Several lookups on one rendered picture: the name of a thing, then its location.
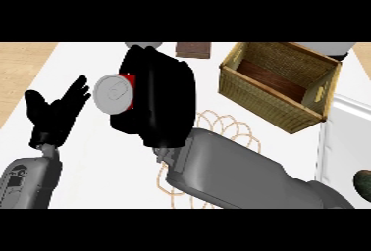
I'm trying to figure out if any pale grey appliance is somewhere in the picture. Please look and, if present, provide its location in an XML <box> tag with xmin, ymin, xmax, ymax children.
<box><xmin>294</xmin><ymin>41</ymin><xmax>359</xmax><ymax>62</ymax></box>

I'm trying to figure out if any pale grey round object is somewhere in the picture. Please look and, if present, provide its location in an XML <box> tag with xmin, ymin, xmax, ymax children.
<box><xmin>123</xmin><ymin>41</ymin><xmax>164</xmax><ymax>49</ymax></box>

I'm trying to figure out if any wicker basket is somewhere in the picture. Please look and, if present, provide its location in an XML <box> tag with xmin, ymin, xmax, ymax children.
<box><xmin>217</xmin><ymin>41</ymin><xmax>343</xmax><ymax>135</ymax></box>

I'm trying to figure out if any brown wooden block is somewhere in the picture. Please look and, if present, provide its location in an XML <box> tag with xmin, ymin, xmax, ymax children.
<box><xmin>174</xmin><ymin>41</ymin><xmax>213</xmax><ymax>60</ymax></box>

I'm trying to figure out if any red can with grey lid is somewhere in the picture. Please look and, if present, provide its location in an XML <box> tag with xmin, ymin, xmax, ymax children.
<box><xmin>93</xmin><ymin>74</ymin><xmax>136</xmax><ymax>116</ymax></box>

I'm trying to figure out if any white placemat with tan loops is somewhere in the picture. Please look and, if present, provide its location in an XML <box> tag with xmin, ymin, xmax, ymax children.
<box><xmin>155</xmin><ymin>109</ymin><xmax>262</xmax><ymax>210</ymax></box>

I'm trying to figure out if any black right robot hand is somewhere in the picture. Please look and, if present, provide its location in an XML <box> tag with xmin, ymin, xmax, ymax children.
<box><xmin>109</xmin><ymin>44</ymin><xmax>198</xmax><ymax>149</ymax></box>

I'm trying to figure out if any dark green round object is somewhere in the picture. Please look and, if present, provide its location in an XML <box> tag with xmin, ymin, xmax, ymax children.
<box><xmin>352</xmin><ymin>169</ymin><xmax>371</xmax><ymax>204</ymax></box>

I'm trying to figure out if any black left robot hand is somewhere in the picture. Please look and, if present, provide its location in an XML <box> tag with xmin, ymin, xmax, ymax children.
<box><xmin>24</xmin><ymin>75</ymin><xmax>93</xmax><ymax>151</ymax></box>

